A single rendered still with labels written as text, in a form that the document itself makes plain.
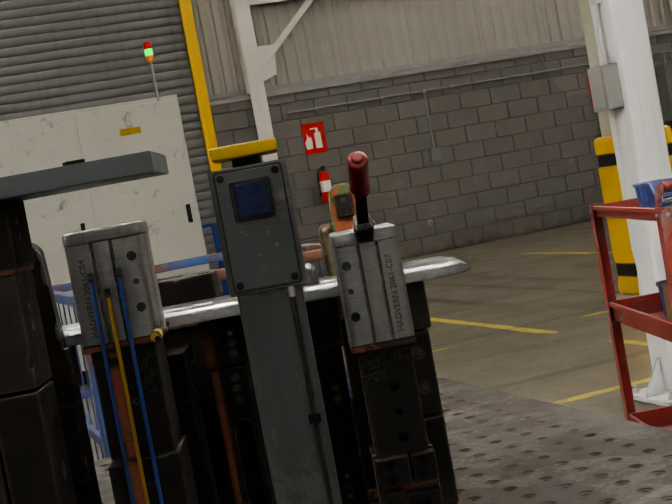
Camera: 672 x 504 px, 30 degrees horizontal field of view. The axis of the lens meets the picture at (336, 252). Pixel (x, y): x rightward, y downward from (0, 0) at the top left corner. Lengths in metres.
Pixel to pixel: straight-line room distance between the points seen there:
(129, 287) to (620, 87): 4.10
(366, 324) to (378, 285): 0.04
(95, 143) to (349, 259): 8.23
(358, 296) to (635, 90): 4.04
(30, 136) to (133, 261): 8.16
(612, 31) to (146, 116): 5.02
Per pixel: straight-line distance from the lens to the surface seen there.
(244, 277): 1.10
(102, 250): 1.27
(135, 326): 1.27
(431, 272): 1.39
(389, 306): 1.27
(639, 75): 5.26
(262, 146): 1.10
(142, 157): 1.07
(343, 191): 1.61
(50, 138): 9.43
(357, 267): 1.26
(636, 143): 5.22
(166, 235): 9.51
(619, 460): 1.67
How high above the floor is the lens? 1.11
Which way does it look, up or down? 3 degrees down
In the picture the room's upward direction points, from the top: 10 degrees counter-clockwise
